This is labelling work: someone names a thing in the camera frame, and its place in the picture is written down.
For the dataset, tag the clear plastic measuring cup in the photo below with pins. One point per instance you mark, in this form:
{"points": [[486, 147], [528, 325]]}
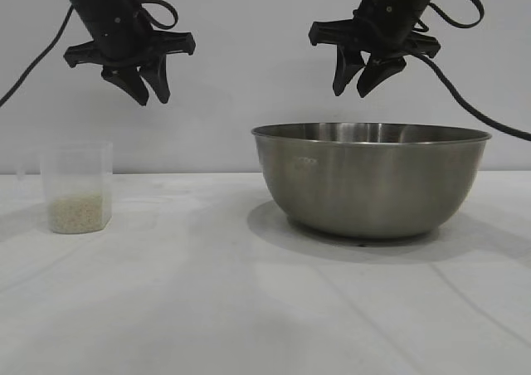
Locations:
{"points": [[76, 171]]}

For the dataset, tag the stainless steel mixing bowl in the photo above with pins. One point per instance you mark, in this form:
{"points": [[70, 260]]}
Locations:
{"points": [[373, 188]]}

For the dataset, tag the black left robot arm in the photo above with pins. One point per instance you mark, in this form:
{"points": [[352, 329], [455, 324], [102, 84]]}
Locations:
{"points": [[95, 1]]}

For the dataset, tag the white uncooked rice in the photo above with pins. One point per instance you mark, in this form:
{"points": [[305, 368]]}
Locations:
{"points": [[76, 215]]}

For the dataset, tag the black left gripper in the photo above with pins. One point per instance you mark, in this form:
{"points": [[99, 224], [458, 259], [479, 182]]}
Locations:
{"points": [[120, 39]]}

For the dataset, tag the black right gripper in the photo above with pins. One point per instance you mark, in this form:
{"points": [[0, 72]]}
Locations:
{"points": [[390, 30]]}

